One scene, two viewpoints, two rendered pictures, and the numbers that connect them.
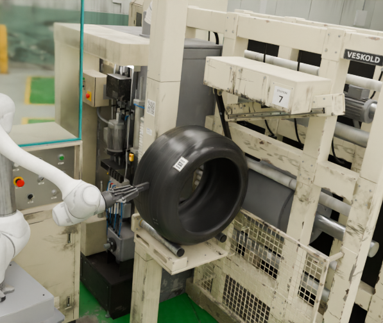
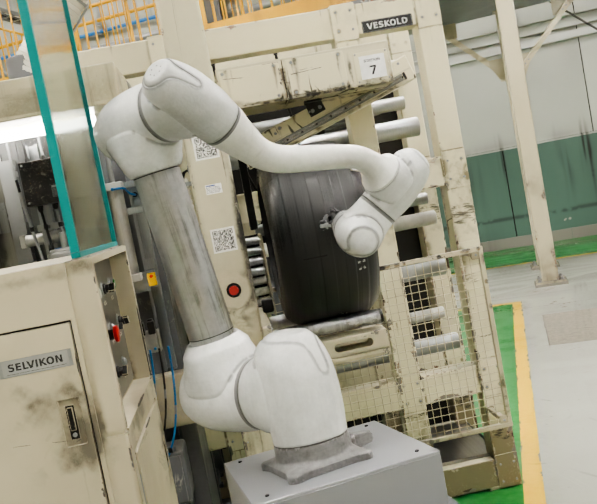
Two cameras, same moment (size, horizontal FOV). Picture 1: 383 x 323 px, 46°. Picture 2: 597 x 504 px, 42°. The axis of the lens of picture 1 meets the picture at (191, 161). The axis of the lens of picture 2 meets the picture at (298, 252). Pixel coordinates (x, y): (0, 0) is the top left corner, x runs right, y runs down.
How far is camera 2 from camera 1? 232 cm
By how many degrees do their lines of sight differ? 56
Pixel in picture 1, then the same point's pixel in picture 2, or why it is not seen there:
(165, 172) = (348, 180)
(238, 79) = (293, 75)
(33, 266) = not seen: outside the picture
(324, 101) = (400, 66)
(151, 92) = not seen: hidden behind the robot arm
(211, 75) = (237, 91)
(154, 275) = not seen: hidden behind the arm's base
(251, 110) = (295, 128)
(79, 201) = (422, 165)
